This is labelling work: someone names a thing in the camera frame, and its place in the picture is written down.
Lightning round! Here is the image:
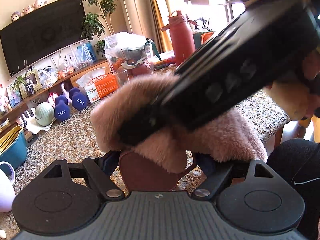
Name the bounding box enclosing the pink fluffy slipper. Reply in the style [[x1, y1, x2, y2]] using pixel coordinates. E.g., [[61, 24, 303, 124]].
[[90, 74, 267, 191]]

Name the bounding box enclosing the person's right hand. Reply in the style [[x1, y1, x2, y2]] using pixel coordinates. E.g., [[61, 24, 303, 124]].
[[264, 48, 319, 120]]

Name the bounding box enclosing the blue dumbbell left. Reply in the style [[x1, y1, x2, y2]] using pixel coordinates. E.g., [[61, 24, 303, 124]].
[[54, 95, 70, 121]]

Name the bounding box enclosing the blue dumbbell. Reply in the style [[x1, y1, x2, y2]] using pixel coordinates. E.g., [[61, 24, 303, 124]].
[[69, 87, 88, 111], [54, 95, 70, 121]]

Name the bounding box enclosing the blue dumbbell right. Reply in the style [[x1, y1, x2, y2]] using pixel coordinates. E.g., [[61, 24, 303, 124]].
[[69, 87, 88, 111]]

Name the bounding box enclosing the pale green round pot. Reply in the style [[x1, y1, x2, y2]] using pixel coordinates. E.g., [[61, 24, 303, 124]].
[[35, 102, 54, 126]]

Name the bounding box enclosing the orange tissue box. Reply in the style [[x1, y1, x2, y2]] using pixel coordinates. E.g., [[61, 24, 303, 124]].
[[76, 67, 119, 103]]

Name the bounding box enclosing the white cloth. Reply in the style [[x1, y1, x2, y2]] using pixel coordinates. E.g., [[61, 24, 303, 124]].
[[25, 116, 56, 134]]

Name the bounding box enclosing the blue basin yellow strainer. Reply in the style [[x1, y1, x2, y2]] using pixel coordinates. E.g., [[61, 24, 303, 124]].
[[1, 125, 27, 170]]

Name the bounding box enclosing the lavender plastic pitcher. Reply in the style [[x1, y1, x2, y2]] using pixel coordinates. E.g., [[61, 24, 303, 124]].
[[0, 161, 16, 213]]

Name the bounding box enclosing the red water bottle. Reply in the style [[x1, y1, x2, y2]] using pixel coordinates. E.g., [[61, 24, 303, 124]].
[[161, 10, 197, 66]]

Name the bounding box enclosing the wooden tv console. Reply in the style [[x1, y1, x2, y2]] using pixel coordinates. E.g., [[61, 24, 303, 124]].
[[1, 59, 111, 123]]

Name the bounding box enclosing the framed picture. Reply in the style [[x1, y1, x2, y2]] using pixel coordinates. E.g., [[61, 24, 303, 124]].
[[19, 69, 42, 99]]

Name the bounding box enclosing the plastic bag of items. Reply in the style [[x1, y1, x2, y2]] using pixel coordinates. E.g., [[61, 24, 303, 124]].
[[104, 32, 157, 86]]

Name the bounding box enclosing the yellow curtain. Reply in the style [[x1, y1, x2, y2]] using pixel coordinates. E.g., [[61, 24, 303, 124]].
[[149, 0, 172, 53]]

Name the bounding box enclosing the green potted plant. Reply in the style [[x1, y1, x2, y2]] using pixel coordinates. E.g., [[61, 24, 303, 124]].
[[81, 0, 117, 55]]

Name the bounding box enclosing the black flat television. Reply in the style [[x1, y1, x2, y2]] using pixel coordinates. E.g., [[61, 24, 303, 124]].
[[1, 0, 85, 76]]

